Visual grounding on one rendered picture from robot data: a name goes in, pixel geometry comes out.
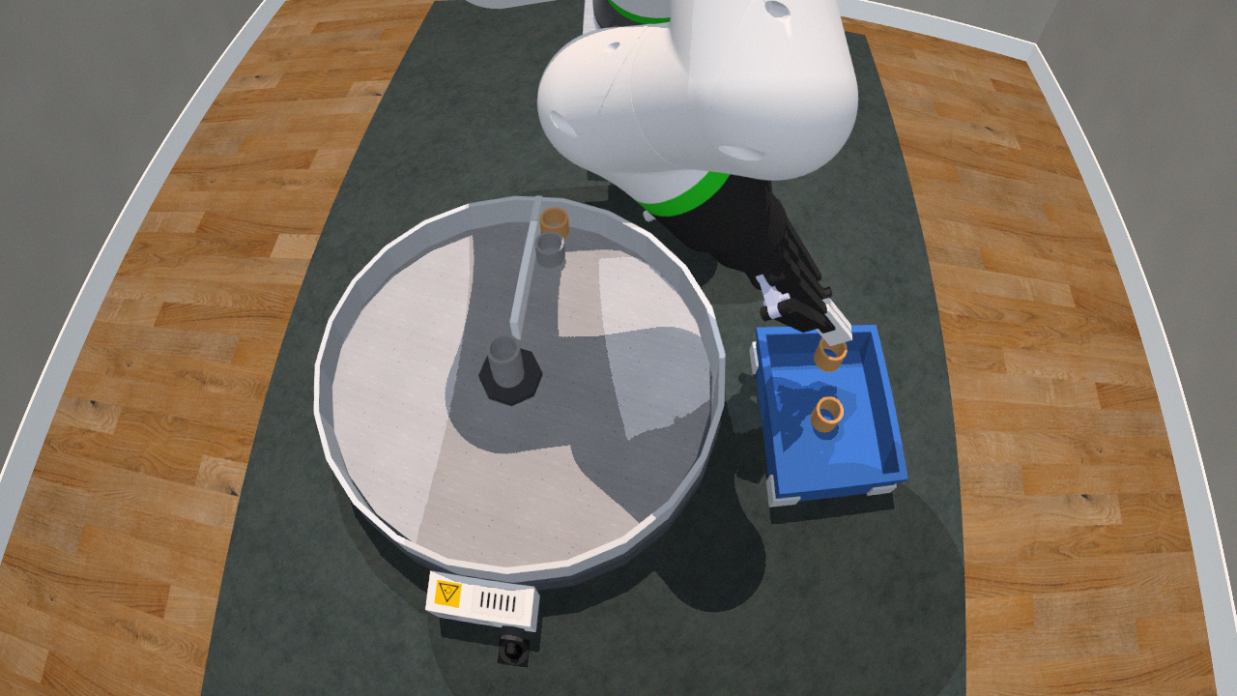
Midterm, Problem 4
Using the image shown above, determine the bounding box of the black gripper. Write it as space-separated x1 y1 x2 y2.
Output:
709 193 852 346

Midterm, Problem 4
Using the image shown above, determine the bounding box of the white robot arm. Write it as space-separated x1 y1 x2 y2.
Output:
537 0 858 252

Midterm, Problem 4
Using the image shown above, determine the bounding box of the grey hollow cylinder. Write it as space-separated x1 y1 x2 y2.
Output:
490 349 524 388
534 231 565 268
486 333 522 376

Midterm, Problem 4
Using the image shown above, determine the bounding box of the blue plastic crate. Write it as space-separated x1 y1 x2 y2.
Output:
748 325 908 508

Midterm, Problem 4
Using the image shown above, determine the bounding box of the tan hollow cylinder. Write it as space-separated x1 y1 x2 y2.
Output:
811 396 844 433
539 206 569 239
814 339 849 372

